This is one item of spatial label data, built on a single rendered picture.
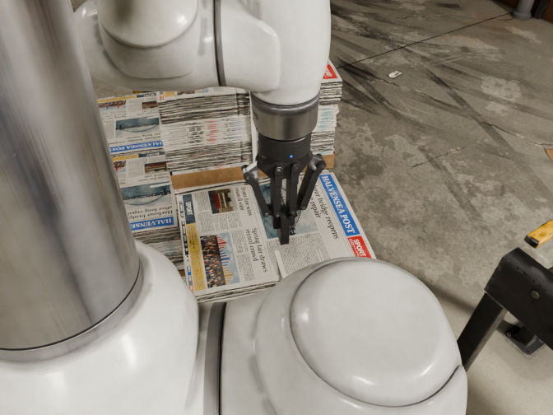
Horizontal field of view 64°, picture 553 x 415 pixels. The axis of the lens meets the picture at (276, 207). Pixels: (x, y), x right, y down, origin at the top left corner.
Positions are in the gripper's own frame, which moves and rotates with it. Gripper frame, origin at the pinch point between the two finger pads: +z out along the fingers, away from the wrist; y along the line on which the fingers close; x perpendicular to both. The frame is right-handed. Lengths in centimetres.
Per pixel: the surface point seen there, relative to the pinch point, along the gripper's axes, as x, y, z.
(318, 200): -17.0, -12.7, 13.1
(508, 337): -10, -91, 96
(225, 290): 1.5, 11.3, 13.3
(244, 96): -27.5, 0.9, -8.8
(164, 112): -27.7, 16.9, -7.5
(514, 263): 6.9, -46.8, 16.0
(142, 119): -95, 28, 36
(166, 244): -38, 24, 42
